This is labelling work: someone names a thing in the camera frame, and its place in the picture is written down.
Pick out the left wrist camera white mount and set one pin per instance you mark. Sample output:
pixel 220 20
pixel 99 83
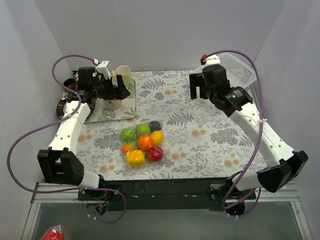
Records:
pixel 102 68

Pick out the yellow fake bell pepper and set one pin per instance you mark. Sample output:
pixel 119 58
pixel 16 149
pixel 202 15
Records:
pixel 136 158

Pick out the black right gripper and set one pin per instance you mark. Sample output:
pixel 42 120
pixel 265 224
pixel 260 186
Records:
pixel 197 81

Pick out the white plastic basket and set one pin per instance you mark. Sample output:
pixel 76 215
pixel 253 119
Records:
pixel 238 73

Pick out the green fake bell pepper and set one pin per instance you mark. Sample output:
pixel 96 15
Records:
pixel 127 135

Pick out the fake lemon yellow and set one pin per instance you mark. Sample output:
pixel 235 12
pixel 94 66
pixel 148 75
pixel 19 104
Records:
pixel 157 137

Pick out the cream ceramic mug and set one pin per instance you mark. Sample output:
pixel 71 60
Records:
pixel 125 72

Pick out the floral table mat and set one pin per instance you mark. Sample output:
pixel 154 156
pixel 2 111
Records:
pixel 199 140

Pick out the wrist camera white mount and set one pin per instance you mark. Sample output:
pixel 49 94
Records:
pixel 210 60
pixel 102 68

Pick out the small brown red cup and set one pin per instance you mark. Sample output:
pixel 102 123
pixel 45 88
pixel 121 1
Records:
pixel 69 82

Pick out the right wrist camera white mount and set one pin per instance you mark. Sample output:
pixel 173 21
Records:
pixel 210 60

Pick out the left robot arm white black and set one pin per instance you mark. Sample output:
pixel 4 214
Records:
pixel 59 163

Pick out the dark purple fake fruit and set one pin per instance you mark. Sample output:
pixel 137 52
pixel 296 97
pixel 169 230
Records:
pixel 155 126

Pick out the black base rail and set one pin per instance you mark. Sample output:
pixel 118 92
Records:
pixel 160 194

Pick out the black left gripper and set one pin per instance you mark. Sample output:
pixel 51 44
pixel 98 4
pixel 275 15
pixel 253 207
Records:
pixel 116 90

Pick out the red fake apple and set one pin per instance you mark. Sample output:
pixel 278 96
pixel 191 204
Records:
pixel 155 154

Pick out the clear zip top bag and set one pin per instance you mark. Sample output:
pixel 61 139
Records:
pixel 163 145

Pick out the leaf pattern serving tray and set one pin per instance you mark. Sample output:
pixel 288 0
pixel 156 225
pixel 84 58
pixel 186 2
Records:
pixel 120 110

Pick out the striped rim plate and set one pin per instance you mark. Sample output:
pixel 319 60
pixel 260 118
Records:
pixel 61 108

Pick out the fake orange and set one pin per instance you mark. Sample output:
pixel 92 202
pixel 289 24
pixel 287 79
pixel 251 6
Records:
pixel 145 142

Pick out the green fake apple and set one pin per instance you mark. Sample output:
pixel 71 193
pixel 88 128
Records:
pixel 142 129

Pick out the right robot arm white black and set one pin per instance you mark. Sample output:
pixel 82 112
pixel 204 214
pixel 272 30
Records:
pixel 283 162

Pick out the aluminium frame rail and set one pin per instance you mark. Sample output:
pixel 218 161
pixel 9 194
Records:
pixel 276 216

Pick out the green interior floral mug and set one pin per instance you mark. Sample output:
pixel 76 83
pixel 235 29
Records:
pixel 114 104

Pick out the red object in bag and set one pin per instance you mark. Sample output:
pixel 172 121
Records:
pixel 54 233

